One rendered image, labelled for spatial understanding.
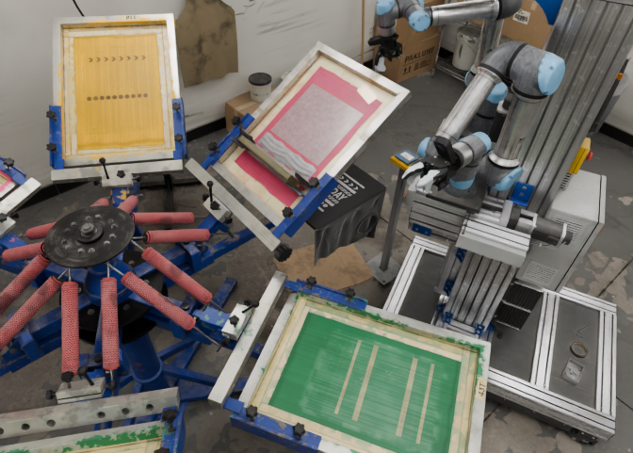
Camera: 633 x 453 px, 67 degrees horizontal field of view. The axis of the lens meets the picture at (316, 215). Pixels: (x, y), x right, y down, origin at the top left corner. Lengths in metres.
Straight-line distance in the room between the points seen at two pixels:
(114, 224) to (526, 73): 1.48
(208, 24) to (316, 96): 1.96
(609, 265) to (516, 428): 1.55
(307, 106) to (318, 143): 0.22
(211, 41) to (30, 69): 1.31
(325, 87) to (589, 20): 1.07
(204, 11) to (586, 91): 2.88
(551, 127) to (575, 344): 1.47
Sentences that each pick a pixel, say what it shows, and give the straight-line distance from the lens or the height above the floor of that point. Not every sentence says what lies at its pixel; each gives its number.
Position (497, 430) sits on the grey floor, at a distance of 2.95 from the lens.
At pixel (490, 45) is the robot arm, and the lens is 2.41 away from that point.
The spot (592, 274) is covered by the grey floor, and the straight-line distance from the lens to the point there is 3.88.
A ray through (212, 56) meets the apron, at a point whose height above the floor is 0.74.
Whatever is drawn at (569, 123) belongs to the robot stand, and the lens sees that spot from 2.05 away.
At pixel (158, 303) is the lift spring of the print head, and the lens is 1.79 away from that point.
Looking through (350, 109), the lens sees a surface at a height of 1.43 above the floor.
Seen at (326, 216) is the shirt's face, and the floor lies 0.95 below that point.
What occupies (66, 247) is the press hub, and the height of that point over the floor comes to 1.32.
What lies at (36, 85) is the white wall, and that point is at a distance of 3.79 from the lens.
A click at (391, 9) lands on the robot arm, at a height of 1.80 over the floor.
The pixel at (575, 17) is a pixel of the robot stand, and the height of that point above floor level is 1.96.
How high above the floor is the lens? 2.56
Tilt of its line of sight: 44 degrees down
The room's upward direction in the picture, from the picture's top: 3 degrees clockwise
